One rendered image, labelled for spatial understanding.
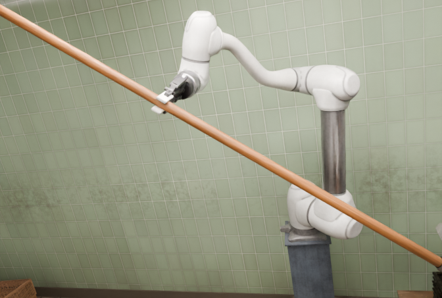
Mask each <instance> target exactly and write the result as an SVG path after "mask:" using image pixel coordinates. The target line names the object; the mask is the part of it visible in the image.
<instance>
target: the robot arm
mask: <svg viewBox="0 0 442 298"><path fill-rule="evenodd" d="M223 49H225V50H228V51H230V52H231V53H232V54H233V55H234V56H235V57H236V59H237V60H238V61H239V62H240V63H241V64H242V66H243V67H244V68H245V69H246V71H247V72H248V73H249V74H250V75H251V76H252V77H253V79H255V80H256V81H257V82H258V83H260V84H262V85H264V86H266V87H271V88H276V89H281V90H284V91H292V92H299V93H304V94H307V95H312V96H314V99H315V101H316V104H317V107H318V108H319V109H320V119H321V146H322V189H323V190H324V191H327V192H328V193H330V194H332V195H333V196H335V197H337V198H338V199H340V200H342V201H344V202H345V203H347V204H349V205H350V206H352V207H354V208H356V207H355V204H354V201H353V197H352V195H351V194H350V193H349V192H348V191H347V190H346V150H345V109H347V107H348V106H349V103H350V100H351V99H353V98H354V97H355V96H356V95H357V93H358V91H359V89H360V80H359V77H358V76H357V74H356V73H355V72H353V71H352V70H350V69H348V68H345V67H343V66H336V65H318V66H304V67H295V68H286V69H283V70H277V71H268V70H267V69H265V68H264V67H263V66H262V65H261V64H260V63H259V62H258V61H257V60H256V58H255V57H254V56H253V55H252V54H251V52H250V51H249V50H248V49H247V48H246V46H244V44H242V43H241V42H240V41H239V40H238V39H237V38H236V37H233V36H231V35H229V34H226V33H224V32H222V31H221V29H220V28H219V27H218V26H216V20H215V18H214V16H213V15H212V14H211V13H210V12H208V11H196V12H194V13H193V14H192V15H191V16H190V17H189V19H188V21H187V24H186V26H185V31H184V38H183V43H182V61H181V65H180V69H179V72H178V75H176V76H175V77H174V79H173V80H172V82H171V83H170V87H165V89H164V90H165V92H163V93H161V94H160V95H159V96H157V98H156V99H157V100H159V101H160V102H162V103H164V104H165V103H167V102H168V101H170V102H171V103H176V102H177V101H178V100H183V99H187V98H190V97H192V96H193V95H195V94H197V93H199V92H200V91H202V90H203V89H204V88H205V87H206V85H207V84H208V82H209V78H210V73H209V63H210V57H211V56H213V55H217V54H219V52H220V50H223ZM287 210H288V215H289V222H288V223H289V224H287V225H284V226H280V232H286V233H289V238H288V240H289V242H291V243H293V242H296V241H316V240H318V241H325V240H327V238H326V235H328V236H331V237H334V238H337V239H351V238H354V237H356V236H357V235H358V234H359V233H360V232H361V230H362V227H363V224H361V223H360V222H357V221H356V220H354V219H352V218H351V217H349V216H347V215H346V214H343V213H342V212H340V211H338V210H337V209H335V208H333V207H331V206H329V205H328V204H326V203H325V202H323V201H321V200H319V199H317V198H316V197H314V196H312V195H311V194H309V193H307V192H305V191H303V190H302V189H300V188H299V187H297V186H295V185H293V184H291V186H290V187H289V190H288V193H287ZM325 234H326V235H325Z"/></svg>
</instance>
